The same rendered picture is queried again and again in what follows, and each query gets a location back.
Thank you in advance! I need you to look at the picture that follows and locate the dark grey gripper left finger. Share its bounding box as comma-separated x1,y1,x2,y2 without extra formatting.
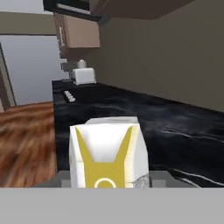
31,171,72,189

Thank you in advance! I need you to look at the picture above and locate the white kettle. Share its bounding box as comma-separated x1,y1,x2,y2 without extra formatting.
77,59,88,70

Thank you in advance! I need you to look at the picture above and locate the brown wall cupboard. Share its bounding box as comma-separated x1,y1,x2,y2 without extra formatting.
52,11,102,60

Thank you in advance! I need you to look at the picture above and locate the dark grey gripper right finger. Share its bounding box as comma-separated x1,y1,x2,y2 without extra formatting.
148,171,203,189

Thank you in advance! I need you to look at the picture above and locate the black range hood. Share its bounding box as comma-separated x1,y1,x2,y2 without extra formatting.
43,0,103,22

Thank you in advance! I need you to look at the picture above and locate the white cupboard handle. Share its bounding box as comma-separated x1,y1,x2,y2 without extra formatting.
59,26,65,47

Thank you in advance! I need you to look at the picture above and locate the white and yellow drink carton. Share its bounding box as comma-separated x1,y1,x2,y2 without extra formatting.
68,115,151,189

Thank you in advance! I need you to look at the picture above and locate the white toaster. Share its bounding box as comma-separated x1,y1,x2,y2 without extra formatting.
71,67,97,86

